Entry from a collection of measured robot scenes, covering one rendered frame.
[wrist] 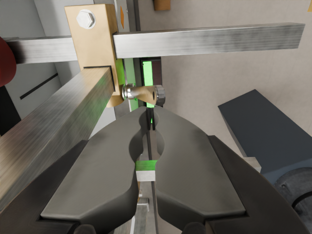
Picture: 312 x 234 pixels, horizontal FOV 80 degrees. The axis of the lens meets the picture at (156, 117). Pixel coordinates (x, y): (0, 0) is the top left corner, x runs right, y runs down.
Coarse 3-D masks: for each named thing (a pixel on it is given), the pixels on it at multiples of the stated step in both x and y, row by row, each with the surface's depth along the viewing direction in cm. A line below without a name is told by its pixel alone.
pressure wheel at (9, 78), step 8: (0, 40) 23; (0, 48) 22; (8, 48) 24; (0, 56) 22; (8, 56) 23; (0, 64) 22; (8, 64) 23; (0, 72) 22; (8, 72) 24; (0, 80) 23; (8, 80) 25
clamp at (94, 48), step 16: (96, 16) 22; (112, 16) 25; (80, 32) 23; (96, 32) 23; (112, 32) 24; (80, 48) 24; (96, 48) 24; (112, 48) 24; (80, 64) 25; (96, 64) 25; (112, 64) 25; (112, 96) 28
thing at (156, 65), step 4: (152, 64) 42; (156, 64) 42; (152, 68) 42; (156, 68) 42; (160, 68) 42; (156, 72) 43; (160, 72) 43; (156, 76) 43; (160, 76) 43; (156, 80) 44; (160, 80) 44; (156, 84) 44; (160, 84) 44
